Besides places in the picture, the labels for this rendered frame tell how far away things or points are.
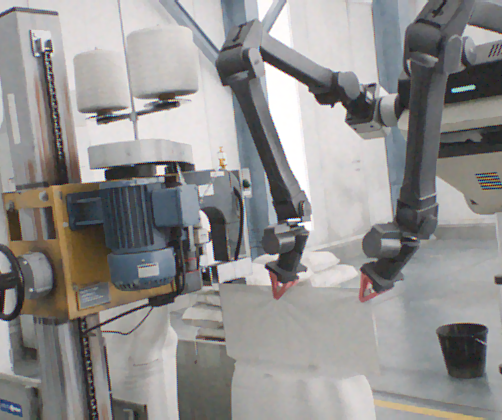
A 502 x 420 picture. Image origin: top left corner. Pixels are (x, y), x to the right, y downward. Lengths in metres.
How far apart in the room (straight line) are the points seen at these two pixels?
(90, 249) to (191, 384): 1.04
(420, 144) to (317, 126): 7.75
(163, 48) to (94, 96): 0.29
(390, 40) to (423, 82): 9.26
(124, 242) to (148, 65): 0.42
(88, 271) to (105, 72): 0.53
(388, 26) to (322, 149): 2.41
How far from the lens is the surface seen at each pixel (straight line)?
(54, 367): 1.76
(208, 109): 7.64
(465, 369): 4.22
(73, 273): 1.66
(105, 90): 1.85
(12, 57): 1.75
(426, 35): 1.31
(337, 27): 9.84
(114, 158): 1.52
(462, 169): 1.92
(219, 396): 2.50
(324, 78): 1.81
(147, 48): 1.66
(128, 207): 1.53
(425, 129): 1.37
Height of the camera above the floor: 1.32
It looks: 3 degrees down
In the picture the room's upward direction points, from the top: 7 degrees counter-clockwise
